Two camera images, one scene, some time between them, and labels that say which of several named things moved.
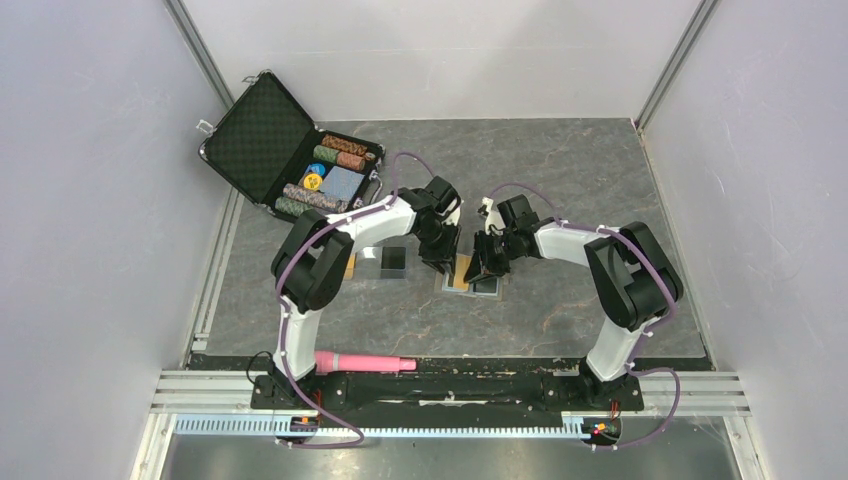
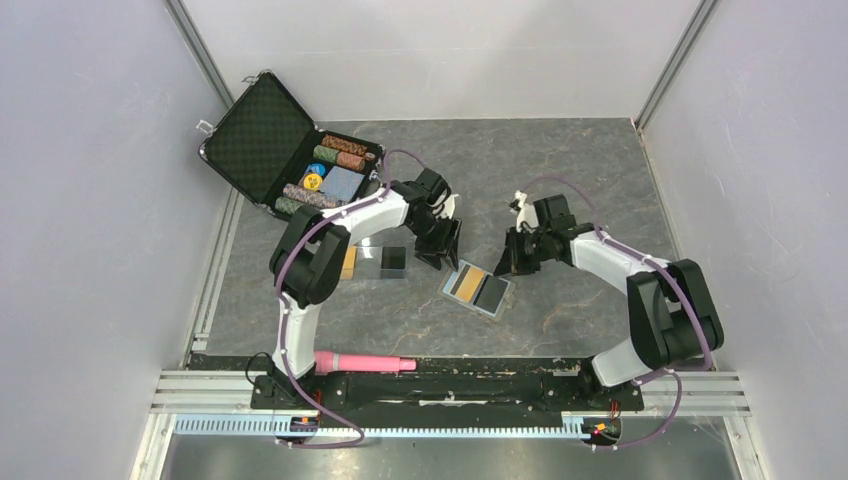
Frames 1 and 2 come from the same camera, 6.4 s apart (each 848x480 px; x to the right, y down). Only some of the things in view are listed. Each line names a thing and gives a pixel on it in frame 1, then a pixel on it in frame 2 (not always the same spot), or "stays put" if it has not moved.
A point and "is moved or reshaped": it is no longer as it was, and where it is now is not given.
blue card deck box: [490, 287] is moved or reshaped
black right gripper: [482, 263] → [511, 261]
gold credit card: [350, 269] stays put
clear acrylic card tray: [381, 262] stays put
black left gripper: [443, 259] stays put
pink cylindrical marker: [328, 363] stays put
